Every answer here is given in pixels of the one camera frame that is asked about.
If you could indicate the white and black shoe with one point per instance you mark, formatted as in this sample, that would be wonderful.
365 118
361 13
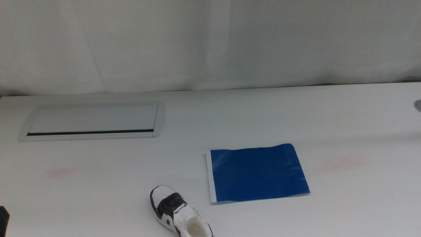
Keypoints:
171 207

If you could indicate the white backdrop curtain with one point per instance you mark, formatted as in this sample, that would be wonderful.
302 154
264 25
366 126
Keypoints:
164 42

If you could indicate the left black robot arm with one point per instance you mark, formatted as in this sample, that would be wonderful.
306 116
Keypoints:
3 224

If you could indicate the blue rectangular mat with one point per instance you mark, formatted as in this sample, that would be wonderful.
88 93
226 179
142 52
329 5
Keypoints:
260 174

